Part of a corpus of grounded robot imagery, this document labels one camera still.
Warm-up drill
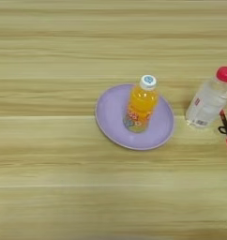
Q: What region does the orange juice bottle white cap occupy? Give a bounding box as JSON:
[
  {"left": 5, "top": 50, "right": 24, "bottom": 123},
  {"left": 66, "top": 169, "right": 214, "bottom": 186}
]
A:
[{"left": 123, "top": 74, "right": 159, "bottom": 134}]

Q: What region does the clear water bottle red cap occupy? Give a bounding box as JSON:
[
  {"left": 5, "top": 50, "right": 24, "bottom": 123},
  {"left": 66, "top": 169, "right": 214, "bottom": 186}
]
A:
[{"left": 185, "top": 66, "right": 227, "bottom": 129}]

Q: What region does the round purple plate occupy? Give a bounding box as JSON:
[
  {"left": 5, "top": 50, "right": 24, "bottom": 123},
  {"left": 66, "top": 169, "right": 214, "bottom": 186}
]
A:
[{"left": 95, "top": 82, "right": 176, "bottom": 152}]

